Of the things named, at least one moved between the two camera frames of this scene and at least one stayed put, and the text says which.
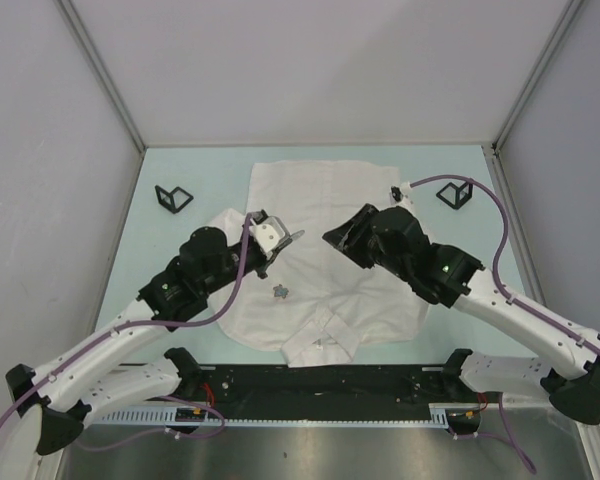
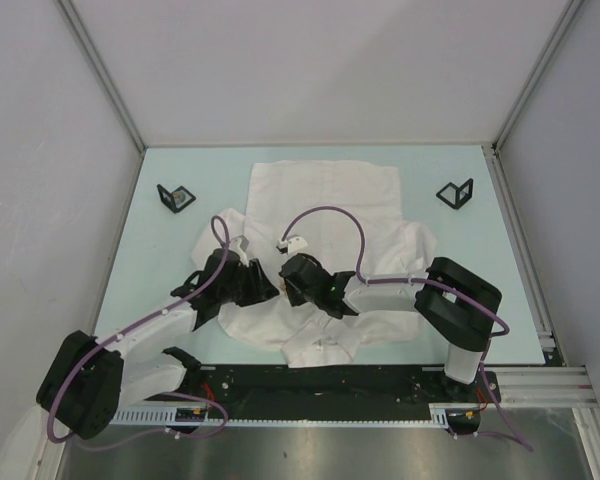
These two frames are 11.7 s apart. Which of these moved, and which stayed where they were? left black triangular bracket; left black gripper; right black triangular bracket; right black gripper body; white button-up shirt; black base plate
Moved: left black gripper; right black gripper body
Stayed: right black triangular bracket; white button-up shirt; black base plate; left black triangular bracket
